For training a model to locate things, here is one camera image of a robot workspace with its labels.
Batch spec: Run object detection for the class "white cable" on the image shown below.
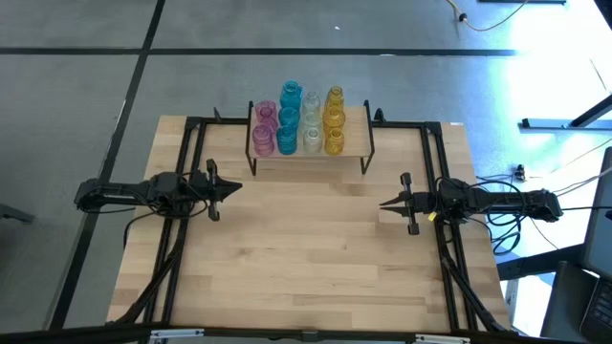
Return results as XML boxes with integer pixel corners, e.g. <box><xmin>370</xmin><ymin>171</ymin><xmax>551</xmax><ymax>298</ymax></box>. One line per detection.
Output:
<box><xmin>554</xmin><ymin>166</ymin><xmax>612</xmax><ymax>198</ymax></box>

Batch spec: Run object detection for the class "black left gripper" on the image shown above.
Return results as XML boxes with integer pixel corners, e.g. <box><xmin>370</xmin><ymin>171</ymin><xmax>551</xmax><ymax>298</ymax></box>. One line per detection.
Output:
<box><xmin>188</xmin><ymin>159</ymin><xmax>244</xmax><ymax>222</ymax></box>

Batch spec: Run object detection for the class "blue rippled glass vase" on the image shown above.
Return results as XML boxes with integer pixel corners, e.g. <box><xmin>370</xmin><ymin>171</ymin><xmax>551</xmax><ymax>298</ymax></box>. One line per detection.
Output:
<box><xmin>275</xmin><ymin>124</ymin><xmax>299</xmax><ymax>156</ymax></box>

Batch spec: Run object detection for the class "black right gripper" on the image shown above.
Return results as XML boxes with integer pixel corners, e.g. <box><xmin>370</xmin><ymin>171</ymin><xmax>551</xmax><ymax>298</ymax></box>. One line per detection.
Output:
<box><xmin>380</xmin><ymin>172</ymin><xmax>437</xmax><ymax>236</ymax></box>

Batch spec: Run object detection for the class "silver bracket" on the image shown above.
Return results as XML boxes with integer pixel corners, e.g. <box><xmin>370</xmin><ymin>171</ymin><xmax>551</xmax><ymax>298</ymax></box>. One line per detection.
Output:
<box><xmin>149</xmin><ymin>328</ymin><xmax>206</xmax><ymax>339</ymax></box>
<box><xmin>414</xmin><ymin>333</ymin><xmax>472</xmax><ymax>344</ymax></box>

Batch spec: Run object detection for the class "black metal table frame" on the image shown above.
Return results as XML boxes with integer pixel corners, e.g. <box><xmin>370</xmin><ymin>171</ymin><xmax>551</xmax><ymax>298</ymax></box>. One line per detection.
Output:
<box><xmin>107</xmin><ymin>107</ymin><xmax>512</xmax><ymax>335</ymax></box>

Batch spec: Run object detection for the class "dark grey monitor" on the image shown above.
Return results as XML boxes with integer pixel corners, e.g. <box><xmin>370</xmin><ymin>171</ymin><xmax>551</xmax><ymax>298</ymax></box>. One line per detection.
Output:
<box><xmin>583</xmin><ymin>145</ymin><xmax>612</xmax><ymax>281</ymax></box>

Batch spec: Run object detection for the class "dark furniture foot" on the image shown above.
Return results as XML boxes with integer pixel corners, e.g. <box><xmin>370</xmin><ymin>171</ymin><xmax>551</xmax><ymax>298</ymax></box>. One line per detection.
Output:
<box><xmin>0</xmin><ymin>203</ymin><xmax>35</xmax><ymax>225</ymax></box>

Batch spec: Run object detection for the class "black cable bundle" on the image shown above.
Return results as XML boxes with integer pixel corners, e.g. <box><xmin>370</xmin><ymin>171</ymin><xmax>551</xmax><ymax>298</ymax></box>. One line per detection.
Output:
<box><xmin>470</xmin><ymin>209</ymin><xmax>525</xmax><ymax>257</ymax></box>

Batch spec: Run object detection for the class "black laptop keyboard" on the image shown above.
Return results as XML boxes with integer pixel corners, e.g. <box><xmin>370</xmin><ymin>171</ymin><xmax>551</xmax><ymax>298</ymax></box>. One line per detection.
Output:
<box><xmin>579</xmin><ymin>278</ymin><xmax>612</xmax><ymax>338</ymax></box>

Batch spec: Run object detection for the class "clear ribbed glass vase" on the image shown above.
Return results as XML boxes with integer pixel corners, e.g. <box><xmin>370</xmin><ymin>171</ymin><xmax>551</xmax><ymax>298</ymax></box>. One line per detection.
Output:
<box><xmin>299</xmin><ymin>111</ymin><xmax>322</xmax><ymax>133</ymax></box>

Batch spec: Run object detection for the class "black floor beam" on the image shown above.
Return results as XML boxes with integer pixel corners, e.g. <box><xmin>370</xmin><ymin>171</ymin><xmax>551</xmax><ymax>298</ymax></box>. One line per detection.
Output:
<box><xmin>495</xmin><ymin>242</ymin><xmax>588</xmax><ymax>282</ymax></box>

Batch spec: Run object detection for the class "black front crossbar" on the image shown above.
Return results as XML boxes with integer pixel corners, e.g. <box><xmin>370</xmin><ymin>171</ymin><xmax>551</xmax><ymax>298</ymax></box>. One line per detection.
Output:
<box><xmin>0</xmin><ymin>323</ymin><xmax>612</xmax><ymax>344</ymax></box>

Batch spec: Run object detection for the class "yellow cable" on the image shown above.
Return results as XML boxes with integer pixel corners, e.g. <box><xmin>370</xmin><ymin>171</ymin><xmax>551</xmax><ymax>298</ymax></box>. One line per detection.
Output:
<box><xmin>447</xmin><ymin>0</ymin><xmax>530</xmax><ymax>33</ymax></box>

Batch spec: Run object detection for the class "tall yellow glass vase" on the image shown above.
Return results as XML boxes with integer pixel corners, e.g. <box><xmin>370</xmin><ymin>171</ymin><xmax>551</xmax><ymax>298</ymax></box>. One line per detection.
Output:
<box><xmin>324</xmin><ymin>85</ymin><xmax>345</xmax><ymax>112</ymax></box>

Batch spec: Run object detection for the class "wooden shelf with black frame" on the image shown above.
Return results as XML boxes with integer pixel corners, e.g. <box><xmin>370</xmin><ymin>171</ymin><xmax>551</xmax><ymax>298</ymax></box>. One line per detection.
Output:
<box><xmin>244</xmin><ymin>98</ymin><xmax>379</xmax><ymax>177</ymax></box>

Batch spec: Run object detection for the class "thin black cable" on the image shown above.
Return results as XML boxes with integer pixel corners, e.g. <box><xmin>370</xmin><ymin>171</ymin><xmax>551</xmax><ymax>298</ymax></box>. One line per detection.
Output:
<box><xmin>558</xmin><ymin>204</ymin><xmax>612</xmax><ymax>212</ymax></box>

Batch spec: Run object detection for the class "pink ribbed glass vase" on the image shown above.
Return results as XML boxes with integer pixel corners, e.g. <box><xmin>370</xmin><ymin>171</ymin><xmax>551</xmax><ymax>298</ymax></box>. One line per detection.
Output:
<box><xmin>251</xmin><ymin>124</ymin><xmax>275</xmax><ymax>158</ymax></box>

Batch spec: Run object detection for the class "yellow diamond-pattern glass vase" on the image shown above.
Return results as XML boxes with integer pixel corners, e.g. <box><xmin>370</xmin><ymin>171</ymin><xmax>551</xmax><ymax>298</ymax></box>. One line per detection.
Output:
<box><xmin>321</xmin><ymin>107</ymin><xmax>347</xmax><ymax>133</ymax></box>

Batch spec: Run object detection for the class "black stand base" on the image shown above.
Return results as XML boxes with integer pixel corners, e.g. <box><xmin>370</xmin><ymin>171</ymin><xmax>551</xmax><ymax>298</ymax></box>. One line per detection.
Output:
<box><xmin>520</xmin><ymin>93</ymin><xmax>612</xmax><ymax>130</ymax></box>

